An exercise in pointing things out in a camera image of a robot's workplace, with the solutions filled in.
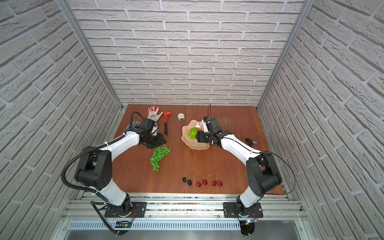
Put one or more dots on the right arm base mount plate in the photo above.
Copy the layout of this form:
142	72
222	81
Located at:
235	210

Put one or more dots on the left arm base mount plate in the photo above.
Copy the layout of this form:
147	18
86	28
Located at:
126	210

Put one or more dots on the red fake cherry pair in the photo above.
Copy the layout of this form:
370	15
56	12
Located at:
203	182
217	183

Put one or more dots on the red black pipe wrench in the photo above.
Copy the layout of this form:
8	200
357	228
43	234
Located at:
166	114

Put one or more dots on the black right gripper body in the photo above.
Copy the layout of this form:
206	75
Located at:
206	137

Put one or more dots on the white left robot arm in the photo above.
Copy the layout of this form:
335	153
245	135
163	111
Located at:
95	167

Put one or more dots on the aluminium corner frame post left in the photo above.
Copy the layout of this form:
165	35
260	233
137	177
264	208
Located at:
83	40

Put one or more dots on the aluminium corner frame post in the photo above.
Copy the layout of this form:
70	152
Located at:
306	8
83	40

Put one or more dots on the red white work glove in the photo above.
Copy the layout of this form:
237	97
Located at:
154	114

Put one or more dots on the small black orange device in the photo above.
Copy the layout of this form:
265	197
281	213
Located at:
251	142

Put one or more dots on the green fake grape bunch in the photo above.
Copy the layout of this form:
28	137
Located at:
158	154

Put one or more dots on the aluminium corner frame post right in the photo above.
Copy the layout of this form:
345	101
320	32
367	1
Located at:
306	8

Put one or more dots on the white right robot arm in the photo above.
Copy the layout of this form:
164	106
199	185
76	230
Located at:
262	171

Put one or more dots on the blue grey work glove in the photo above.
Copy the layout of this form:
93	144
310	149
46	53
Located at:
134	124

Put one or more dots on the beige wavy fruit bowl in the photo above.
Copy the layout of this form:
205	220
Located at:
193	143

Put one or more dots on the white sticker roll green dot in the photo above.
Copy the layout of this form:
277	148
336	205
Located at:
181	116

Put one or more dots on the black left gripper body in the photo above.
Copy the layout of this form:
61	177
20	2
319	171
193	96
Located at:
156	140

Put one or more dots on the green bumpy fake fruit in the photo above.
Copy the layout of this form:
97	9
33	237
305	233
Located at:
193	133

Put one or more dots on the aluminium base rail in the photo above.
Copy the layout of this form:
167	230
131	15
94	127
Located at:
201	212

